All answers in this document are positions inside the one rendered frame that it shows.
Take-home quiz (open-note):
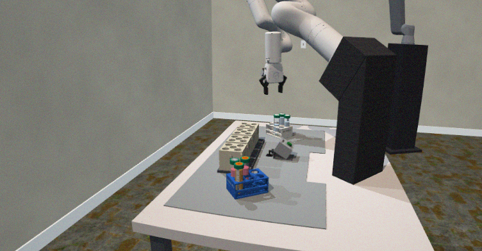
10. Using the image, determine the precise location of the blue tube rack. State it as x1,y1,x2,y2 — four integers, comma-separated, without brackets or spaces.
226,168,269,199

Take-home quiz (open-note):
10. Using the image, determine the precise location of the white tube rack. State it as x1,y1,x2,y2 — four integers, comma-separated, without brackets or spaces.
265,122,293,139

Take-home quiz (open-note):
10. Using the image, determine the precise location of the beige bucket adapter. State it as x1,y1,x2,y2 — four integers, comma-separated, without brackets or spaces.
226,135,251,157
219,142,247,171
237,122,259,145
232,128,256,152

